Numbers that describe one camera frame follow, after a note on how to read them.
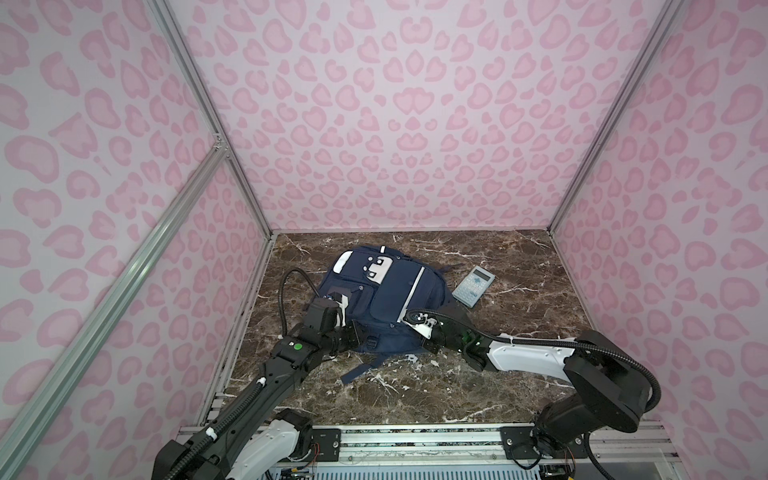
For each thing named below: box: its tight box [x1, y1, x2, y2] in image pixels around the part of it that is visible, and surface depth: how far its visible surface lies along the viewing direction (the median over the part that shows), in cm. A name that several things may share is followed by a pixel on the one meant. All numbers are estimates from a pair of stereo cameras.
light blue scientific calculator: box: [451, 265, 496, 309], surface depth 103 cm
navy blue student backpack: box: [318, 245, 457, 384], surface depth 93 cm
